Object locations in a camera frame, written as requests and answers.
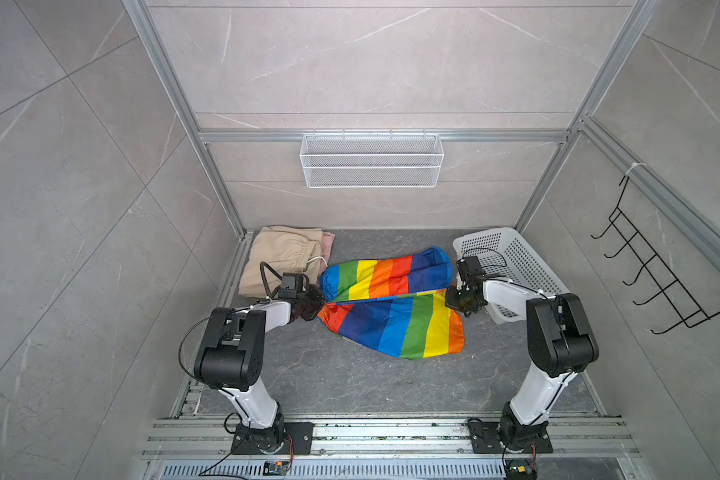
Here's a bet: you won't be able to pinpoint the beige shorts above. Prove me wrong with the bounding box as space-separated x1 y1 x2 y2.
238 226 324 298

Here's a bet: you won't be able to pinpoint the pink drawstring shorts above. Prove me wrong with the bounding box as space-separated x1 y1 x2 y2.
319 231 335 273

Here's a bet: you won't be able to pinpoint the multicolour orange blue shorts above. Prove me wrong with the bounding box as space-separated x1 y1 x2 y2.
318 247 465 360

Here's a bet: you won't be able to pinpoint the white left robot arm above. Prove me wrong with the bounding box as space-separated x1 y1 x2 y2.
177 262 325 455

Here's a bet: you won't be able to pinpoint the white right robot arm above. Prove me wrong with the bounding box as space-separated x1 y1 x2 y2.
445 278 599 452

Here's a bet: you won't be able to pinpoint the white plastic laundry basket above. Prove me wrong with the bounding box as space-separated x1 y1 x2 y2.
452 227 573 329

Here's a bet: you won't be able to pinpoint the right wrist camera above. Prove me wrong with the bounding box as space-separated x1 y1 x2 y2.
456 256 485 286

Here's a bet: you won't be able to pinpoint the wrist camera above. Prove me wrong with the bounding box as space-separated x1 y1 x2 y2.
276 273 309 301
456 256 485 286

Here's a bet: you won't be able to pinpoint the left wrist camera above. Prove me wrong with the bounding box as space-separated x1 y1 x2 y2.
276 273 309 301

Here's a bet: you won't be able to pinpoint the white wire wall basket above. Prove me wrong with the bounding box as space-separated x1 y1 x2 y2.
299 133 445 189

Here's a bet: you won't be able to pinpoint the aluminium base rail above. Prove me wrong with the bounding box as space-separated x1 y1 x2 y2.
139 414 641 479

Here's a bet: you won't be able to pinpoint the black wire hook rack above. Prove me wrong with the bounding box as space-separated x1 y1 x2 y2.
590 175 720 336

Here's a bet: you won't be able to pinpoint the aluminium frame post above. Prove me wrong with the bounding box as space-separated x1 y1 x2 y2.
122 0 247 238

